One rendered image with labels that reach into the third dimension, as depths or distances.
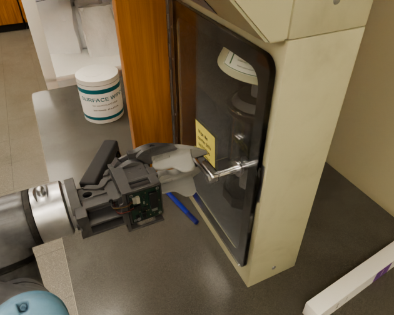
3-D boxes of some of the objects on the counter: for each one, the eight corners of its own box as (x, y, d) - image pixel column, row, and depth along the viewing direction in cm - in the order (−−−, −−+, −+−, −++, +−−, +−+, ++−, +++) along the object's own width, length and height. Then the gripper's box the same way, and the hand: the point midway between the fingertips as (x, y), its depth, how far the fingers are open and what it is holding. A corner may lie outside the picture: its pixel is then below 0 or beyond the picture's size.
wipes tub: (118, 100, 122) (112, 60, 113) (129, 119, 113) (122, 75, 103) (80, 109, 117) (70, 67, 108) (89, 128, 108) (79, 84, 99)
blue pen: (165, 189, 87) (165, 185, 86) (199, 223, 78) (199, 219, 77) (161, 190, 86) (161, 187, 85) (194, 225, 77) (194, 222, 77)
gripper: (85, 255, 46) (225, 205, 53) (67, 200, 40) (227, 152, 47) (74, 214, 52) (201, 174, 59) (57, 161, 46) (199, 124, 54)
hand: (197, 157), depth 55 cm, fingers closed, pressing on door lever
